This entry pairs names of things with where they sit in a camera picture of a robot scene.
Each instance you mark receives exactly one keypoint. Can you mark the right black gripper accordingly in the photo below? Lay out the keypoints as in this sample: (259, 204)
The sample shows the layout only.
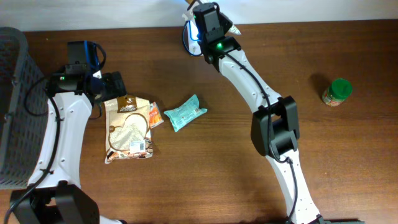
(227, 21)

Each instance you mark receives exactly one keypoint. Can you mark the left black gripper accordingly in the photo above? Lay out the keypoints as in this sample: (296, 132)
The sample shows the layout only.
(114, 84)

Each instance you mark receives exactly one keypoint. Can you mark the glutinous rice bag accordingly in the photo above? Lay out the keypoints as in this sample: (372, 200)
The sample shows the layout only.
(128, 133)

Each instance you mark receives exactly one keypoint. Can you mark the orange tissue packet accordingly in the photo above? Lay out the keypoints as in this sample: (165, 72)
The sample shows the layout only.
(155, 116)

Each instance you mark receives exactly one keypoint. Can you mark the teal wipes packet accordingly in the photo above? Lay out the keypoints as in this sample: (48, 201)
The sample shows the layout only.
(184, 114)

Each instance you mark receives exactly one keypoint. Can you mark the green lid jar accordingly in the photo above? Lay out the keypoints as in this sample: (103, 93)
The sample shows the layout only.
(339, 90)

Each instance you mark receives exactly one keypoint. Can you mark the white tube gold cap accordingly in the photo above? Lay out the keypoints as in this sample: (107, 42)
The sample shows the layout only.
(234, 30)

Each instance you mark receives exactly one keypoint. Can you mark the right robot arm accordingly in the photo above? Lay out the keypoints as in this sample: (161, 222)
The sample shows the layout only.
(275, 124)

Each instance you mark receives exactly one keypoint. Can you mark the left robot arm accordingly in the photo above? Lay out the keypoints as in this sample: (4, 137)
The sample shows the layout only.
(53, 193)

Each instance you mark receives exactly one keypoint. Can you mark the white barcode scanner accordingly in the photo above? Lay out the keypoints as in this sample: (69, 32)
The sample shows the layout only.
(190, 38)

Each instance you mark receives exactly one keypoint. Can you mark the grey plastic mesh basket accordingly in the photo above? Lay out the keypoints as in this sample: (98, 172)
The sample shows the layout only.
(21, 133)

